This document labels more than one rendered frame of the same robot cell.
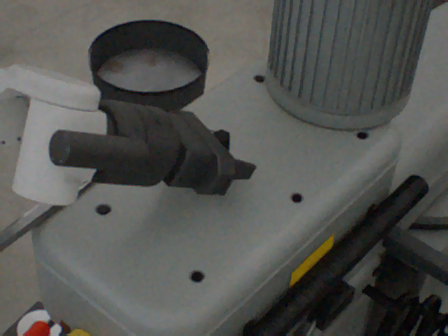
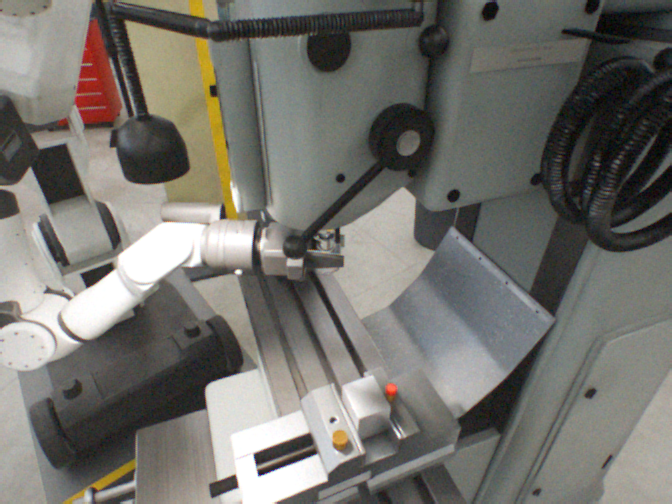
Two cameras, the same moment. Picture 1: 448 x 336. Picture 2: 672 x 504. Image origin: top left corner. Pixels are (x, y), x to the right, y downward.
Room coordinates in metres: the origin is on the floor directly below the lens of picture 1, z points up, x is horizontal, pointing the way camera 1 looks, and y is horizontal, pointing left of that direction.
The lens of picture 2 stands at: (0.30, -0.28, 1.63)
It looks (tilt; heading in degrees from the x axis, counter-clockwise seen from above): 36 degrees down; 32
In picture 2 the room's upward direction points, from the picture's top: straight up
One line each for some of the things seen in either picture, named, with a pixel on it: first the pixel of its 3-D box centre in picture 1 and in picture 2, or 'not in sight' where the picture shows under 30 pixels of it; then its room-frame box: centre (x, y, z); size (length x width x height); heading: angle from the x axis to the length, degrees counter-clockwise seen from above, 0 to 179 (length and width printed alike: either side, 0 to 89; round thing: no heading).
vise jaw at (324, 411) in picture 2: not in sight; (331, 428); (0.60, -0.09, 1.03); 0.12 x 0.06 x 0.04; 54
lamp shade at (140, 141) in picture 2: not in sight; (150, 144); (0.56, 0.12, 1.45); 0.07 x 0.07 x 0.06
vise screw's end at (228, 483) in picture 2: not in sight; (224, 485); (0.46, 0.01, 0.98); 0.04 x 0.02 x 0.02; 144
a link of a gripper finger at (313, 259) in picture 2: not in sight; (324, 262); (0.72, 0.00, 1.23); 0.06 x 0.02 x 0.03; 120
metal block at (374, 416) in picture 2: not in sight; (365, 407); (0.64, -0.13, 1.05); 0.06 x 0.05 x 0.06; 54
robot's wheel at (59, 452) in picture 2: not in sight; (53, 432); (0.43, 0.74, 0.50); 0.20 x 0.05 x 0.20; 71
